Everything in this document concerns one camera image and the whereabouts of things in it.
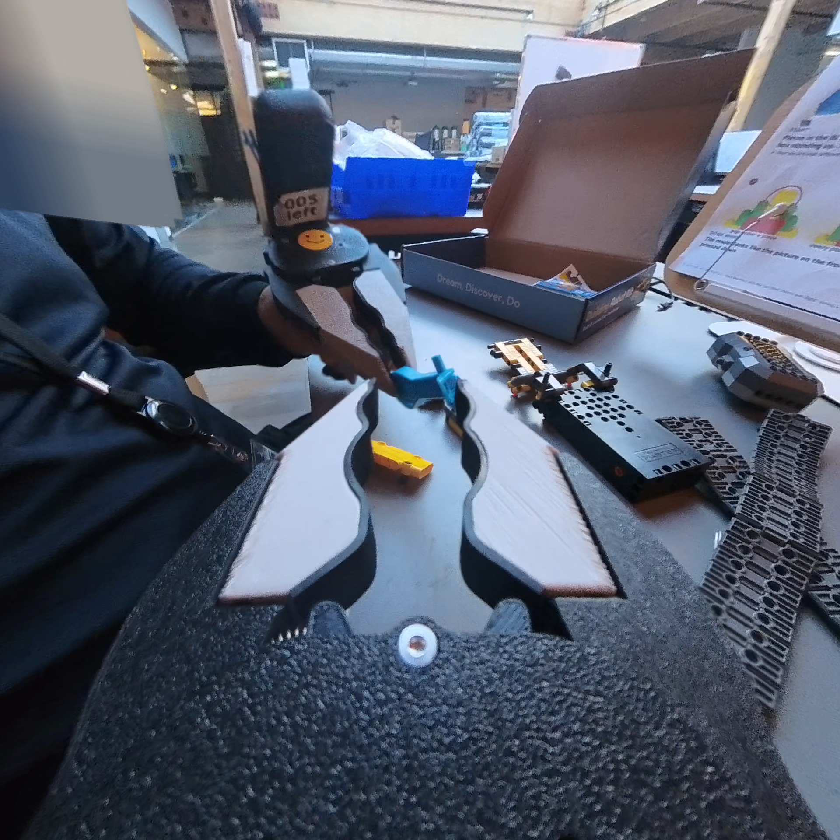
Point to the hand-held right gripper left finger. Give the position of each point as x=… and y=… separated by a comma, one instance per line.
x=308, y=512

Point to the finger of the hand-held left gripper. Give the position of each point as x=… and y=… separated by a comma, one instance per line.
x=387, y=308
x=341, y=334

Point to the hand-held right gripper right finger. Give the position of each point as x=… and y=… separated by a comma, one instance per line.
x=531, y=512

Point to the blue toy separator tool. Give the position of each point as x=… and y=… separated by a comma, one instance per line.
x=417, y=387

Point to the yellow angled toy beam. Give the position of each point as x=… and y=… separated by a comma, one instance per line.
x=400, y=459

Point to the person's left forearm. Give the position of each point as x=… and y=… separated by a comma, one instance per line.
x=184, y=295

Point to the grey desk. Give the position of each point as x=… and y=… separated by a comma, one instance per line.
x=656, y=538

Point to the person's left hand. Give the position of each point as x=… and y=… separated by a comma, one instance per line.
x=285, y=328

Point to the clear plastic bag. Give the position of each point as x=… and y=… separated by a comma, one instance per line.
x=377, y=144

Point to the wooden background table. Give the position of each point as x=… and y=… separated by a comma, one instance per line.
x=420, y=226

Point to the blue plastic bin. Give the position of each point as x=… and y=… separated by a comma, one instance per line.
x=407, y=187

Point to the black yellow toy vehicle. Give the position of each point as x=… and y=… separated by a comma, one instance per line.
x=623, y=433

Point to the blue yellow toy booklet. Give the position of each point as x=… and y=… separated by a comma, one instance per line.
x=564, y=282

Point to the dark grey toy track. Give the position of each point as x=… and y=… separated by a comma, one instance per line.
x=709, y=453
x=768, y=544

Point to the person's dark navy clothing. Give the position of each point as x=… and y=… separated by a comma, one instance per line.
x=98, y=525

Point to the blue cardboard box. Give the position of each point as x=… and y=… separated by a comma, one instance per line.
x=590, y=177

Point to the grey toy battery box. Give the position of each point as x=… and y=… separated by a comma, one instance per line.
x=761, y=371

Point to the instruction sheet on board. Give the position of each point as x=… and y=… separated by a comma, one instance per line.
x=735, y=308

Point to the white board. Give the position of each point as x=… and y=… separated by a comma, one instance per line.
x=577, y=62

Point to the printed instruction sheet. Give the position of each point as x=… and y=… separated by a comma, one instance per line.
x=774, y=216

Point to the thin wooden post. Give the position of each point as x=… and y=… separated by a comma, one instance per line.
x=236, y=85
x=764, y=59

